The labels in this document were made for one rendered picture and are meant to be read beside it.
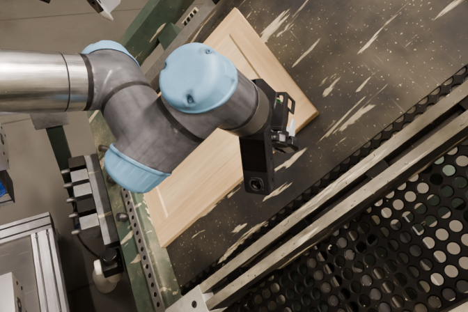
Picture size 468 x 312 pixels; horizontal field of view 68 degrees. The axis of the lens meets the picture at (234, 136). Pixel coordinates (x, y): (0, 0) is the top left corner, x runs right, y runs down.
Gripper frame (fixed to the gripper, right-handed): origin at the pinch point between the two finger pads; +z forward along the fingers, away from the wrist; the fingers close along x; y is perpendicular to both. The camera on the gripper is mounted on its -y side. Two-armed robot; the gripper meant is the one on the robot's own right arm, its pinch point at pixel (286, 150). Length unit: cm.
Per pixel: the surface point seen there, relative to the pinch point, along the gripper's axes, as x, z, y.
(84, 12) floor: 249, 131, 136
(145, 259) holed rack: 41, 15, -30
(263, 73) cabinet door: 12.9, 13.9, 21.6
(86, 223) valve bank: 69, 19, -25
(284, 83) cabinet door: 6.5, 12.5, 18.4
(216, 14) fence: 33, 19, 43
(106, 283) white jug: 100, 65, -57
